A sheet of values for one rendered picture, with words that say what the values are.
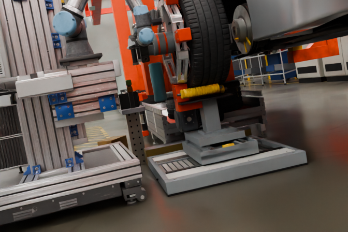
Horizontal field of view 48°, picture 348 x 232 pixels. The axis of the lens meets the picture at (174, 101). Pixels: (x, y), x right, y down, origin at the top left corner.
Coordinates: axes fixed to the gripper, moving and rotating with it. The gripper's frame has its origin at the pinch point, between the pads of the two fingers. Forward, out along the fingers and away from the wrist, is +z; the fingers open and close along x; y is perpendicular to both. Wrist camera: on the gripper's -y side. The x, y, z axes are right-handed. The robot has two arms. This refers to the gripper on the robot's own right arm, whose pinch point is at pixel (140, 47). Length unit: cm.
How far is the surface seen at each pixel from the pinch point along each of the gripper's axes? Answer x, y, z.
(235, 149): -43, -70, -8
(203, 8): -39.4, 15.1, -8.1
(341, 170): -85, -85, -46
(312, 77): -400, -79, 502
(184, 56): -23.7, -10.2, -4.4
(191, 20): -30.4, 9.0, -10.1
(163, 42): -17.3, 1.5, 15.1
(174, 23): -21.8, 9.8, -5.0
